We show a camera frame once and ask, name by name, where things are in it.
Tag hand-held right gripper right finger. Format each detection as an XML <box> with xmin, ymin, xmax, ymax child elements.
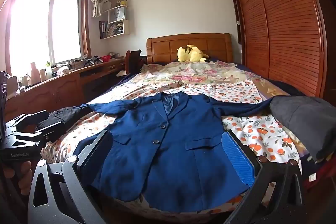
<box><xmin>221</xmin><ymin>130</ymin><xmax>304</xmax><ymax>224</ymax></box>

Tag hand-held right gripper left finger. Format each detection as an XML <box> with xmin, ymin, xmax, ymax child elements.
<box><xmin>28</xmin><ymin>130</ymin><xmax>114</xmax><ymax>224</ymax></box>

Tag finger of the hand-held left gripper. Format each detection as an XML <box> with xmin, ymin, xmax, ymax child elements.
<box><xmin>11</xmin><ymin>120</ymin><xmax>66</xmax><ymax>147</ymax></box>
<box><xmin>5</xmin><ymin>110</ymin><xmax>49</xmax><ymax>133</ymax></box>

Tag blue suit jacket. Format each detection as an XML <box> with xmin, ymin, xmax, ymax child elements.
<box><xmin>75</xmin><ymin>91</ymin><xmax>276</xmax><ymax>214</ymax></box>

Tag person's left hand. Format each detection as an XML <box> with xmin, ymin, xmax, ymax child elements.
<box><xmin>5</xmin><ymin>160</ymin><xmax>34</xmax><ymax>196</ymax></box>

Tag black cloth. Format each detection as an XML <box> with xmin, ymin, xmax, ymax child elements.
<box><xmin>49</xmin><ymin>106</ymin><xmax>91</xmax><ymax>133</ymax></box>

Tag orange fruit print blanket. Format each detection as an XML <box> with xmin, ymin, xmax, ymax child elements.
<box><xmin>41</xmin><ymin>78</ymin><xmax>311</xmax><ymax>215</ymax></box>

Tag brown bottle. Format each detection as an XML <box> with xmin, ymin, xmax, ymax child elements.
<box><xmin>30</xmin><ymin>62</ymin><xmax>40</xmax><ymax>83</ymax></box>

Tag long wooden desk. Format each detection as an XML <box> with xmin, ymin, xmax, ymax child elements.
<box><xmin>0</xmin><ymin>55</ymin><xmax>127</xmax><ymax>123</ymax></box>

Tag grey garment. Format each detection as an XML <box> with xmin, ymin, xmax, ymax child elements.
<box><xmin>269</xmin><ymin>96</ymin><xmax>336</xmax><ymax>161</ymax></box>

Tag window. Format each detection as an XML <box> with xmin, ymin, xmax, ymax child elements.
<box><xmin>5</xmin><ymin>0</ymin><xmax>91</xmax><ymax>76</ymax></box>

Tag wooden chair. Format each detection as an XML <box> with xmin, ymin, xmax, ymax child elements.
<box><xmin>125</xmin><ymin>49</ymin><xmax>147</xmax><ymax>75</ymax></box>

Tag floral blanket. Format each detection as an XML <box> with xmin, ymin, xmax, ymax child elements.
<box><xmin>130</xmin><ymin>59</ymin><xmax>290</xmax><ymax>102</ymax></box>

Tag yellow plush toy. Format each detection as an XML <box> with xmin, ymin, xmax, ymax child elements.
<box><xmin>177</xmin><ymin>44</ymin><xmax>210</xmax><ymax>62</ymax></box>

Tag row of dark binders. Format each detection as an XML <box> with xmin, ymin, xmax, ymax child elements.
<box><xmin>99</xmin><ymin>20</ymin><xmax>107</xmax><ymax>39</ymax></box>

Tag wooden bed headboard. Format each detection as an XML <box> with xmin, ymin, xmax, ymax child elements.
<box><xmin>146</xmin><ymin>33</ymin><xmax>234</xmax><ymax>65</ymax></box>

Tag white paper bag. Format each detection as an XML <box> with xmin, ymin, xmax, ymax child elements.
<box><xmin>110</xmin><ymin>7</ymin><xmax>127</xmax><ymax>23</ymax></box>

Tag wooden slatted wardrobe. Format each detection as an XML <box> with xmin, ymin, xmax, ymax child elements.
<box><xmin>225</xmin><ymin>0</ymin><xmax>336</xmax><ymax>102</ymax></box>

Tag white wall shelf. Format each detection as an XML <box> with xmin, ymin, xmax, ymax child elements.
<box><xmin>99</xmin><ymin>0</ymin><xmax>131</xmax><ymax>40</ymax></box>

